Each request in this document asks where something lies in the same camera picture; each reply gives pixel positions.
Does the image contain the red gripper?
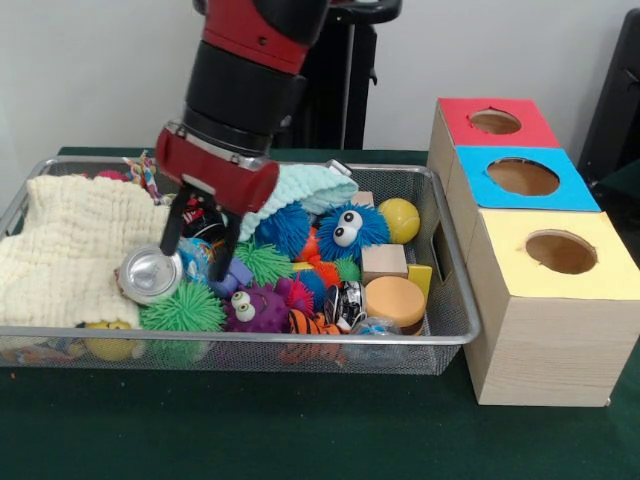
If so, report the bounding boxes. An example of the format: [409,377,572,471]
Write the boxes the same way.
[154,122,281,283]

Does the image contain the red black packet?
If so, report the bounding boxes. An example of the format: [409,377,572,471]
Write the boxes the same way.
[185,198,227,243]

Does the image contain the clear mesh bin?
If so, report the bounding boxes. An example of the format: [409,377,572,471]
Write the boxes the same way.
[0,155,481,376]

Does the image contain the wooden box with three holes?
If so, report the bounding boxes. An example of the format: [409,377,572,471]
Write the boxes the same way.
[427,97,640,408]

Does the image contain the silver can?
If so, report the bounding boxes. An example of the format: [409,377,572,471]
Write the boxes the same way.
[116,243,183,306]

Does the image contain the small green spiky ball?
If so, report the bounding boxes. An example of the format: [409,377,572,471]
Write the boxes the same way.
[232,240,296,286]

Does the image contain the large green spiky ball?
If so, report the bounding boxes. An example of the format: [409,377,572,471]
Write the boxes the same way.
[138,280,227,336]

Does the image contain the purple spiky ball with eyes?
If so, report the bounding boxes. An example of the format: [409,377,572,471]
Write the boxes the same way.
[222,283,293,334]

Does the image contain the mint green knit cloth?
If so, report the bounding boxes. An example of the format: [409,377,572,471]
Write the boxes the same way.
[238,163,359,241]

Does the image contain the cream waffle cloth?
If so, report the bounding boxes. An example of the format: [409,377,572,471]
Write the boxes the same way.
[0,175,171,329]

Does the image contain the orange tiger striped toy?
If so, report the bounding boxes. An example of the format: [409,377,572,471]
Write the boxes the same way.
[288,308,343,337]

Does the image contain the blue fuzzy ball with eyes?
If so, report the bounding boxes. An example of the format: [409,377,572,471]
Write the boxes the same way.
[316,203,391,263]

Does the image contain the wooden cube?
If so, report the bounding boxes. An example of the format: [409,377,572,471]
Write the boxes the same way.
[361,244,409,285]

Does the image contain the yellow ball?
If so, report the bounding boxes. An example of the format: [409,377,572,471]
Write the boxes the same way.
[377,197,422,245]

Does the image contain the round wooden disc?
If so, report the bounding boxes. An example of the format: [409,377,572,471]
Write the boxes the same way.
[364,276,427,334]

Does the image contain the yellow block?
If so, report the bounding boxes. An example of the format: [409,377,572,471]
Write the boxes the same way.
[406,264,433,301]

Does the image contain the black chair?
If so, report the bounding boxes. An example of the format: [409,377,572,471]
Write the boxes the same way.
[580,10,640,186]

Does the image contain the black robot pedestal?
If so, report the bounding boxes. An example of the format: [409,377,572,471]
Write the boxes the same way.
[288,0,403,151]

